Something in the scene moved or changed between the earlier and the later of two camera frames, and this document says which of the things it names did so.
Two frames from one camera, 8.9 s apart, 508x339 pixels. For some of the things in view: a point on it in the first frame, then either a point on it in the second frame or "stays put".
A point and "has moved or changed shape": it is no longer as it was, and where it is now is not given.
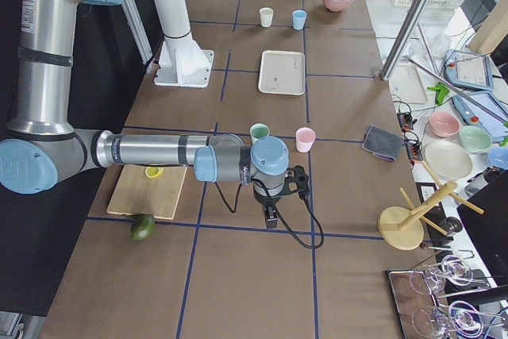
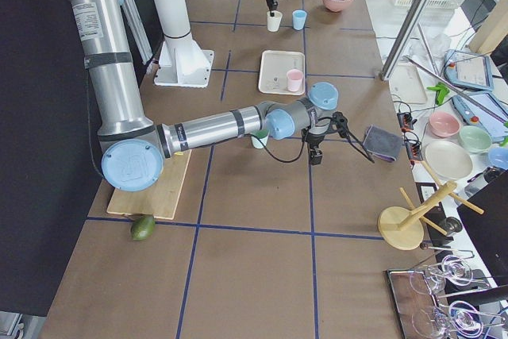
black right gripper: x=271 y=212 -> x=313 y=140
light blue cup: x=298 y=19 stays put
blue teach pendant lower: x=471 y=115 stays put
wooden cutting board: x=137 y=193 stays put
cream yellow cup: x=266 y=14 -> x=273 y=22
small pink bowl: x=444 y=125 stays put
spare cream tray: x=406 y=86 stays put
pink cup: x=304 y=139 has moved or changed shape
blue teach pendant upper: x=469 y=69 stays put
